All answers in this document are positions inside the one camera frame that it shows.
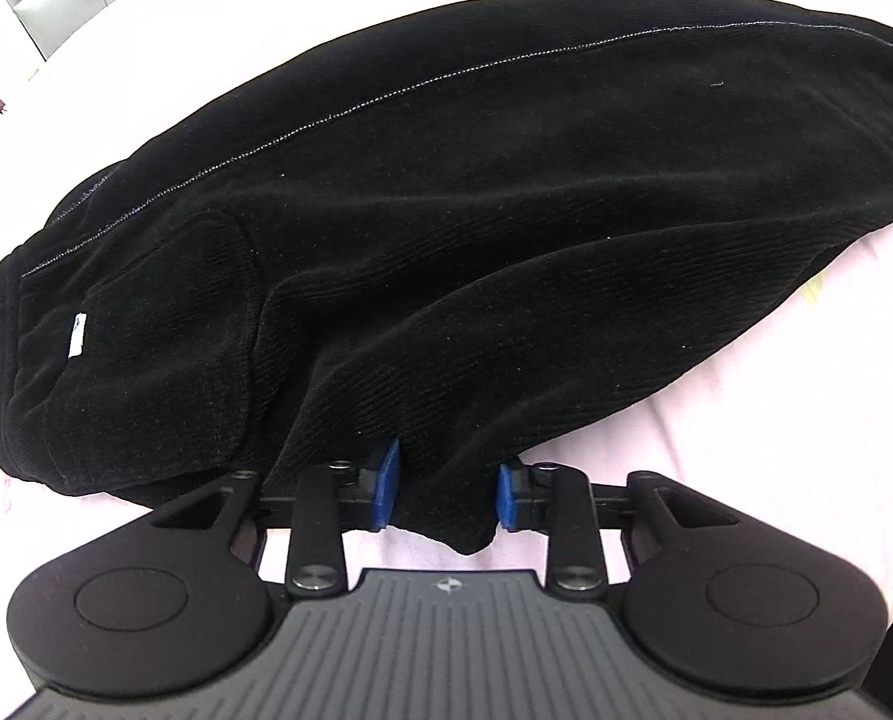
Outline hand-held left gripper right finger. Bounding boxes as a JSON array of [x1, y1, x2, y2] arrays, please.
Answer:
[[495, 461, 739, 594]]

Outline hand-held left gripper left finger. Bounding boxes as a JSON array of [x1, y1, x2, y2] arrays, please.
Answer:
[[146, 439, 404, 598]]

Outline black pants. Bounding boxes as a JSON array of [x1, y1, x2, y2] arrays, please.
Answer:
[[0, 0, 893, 557]]

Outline pink floral blanket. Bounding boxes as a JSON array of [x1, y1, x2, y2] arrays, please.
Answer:
[[0, 0, 893, 661]]

